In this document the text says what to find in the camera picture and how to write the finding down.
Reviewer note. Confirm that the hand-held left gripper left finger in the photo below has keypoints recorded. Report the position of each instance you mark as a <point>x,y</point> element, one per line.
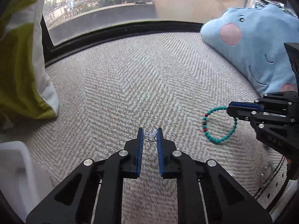
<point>140,149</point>

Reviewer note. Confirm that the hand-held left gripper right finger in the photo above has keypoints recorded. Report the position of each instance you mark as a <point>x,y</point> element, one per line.
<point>160,154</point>

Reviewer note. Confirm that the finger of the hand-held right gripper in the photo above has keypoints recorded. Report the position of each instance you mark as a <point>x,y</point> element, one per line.
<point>240,113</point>
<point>245,105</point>

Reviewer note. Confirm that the small clear crystal jewelry piece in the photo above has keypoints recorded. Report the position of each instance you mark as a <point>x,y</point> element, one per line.
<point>150,135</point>

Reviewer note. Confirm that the clear plastic bag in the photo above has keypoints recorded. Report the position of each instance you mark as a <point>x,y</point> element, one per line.
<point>266,170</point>

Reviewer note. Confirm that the blue plush face pillow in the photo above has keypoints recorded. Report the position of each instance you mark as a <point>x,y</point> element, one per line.
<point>252,46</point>

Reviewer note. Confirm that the herringbone woven mat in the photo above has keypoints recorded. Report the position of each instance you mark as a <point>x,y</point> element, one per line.
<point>130,84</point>

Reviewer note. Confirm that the white plastic container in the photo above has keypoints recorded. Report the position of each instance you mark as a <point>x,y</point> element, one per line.
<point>21,179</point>

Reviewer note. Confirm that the black window frame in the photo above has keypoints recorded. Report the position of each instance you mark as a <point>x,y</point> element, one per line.
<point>121,28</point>

